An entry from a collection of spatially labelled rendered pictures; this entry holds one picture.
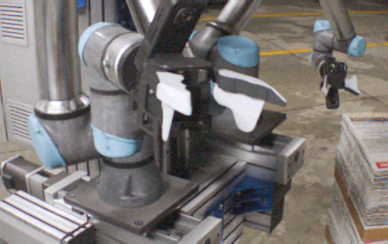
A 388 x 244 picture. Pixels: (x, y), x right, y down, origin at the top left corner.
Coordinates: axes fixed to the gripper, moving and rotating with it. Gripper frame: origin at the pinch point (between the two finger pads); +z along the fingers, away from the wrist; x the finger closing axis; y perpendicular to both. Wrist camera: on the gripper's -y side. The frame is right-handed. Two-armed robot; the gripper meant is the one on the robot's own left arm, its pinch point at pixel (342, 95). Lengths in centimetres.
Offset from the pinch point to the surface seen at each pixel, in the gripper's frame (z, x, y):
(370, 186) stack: 43.9, -3.1, -8.3
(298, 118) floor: -187, 27, -85
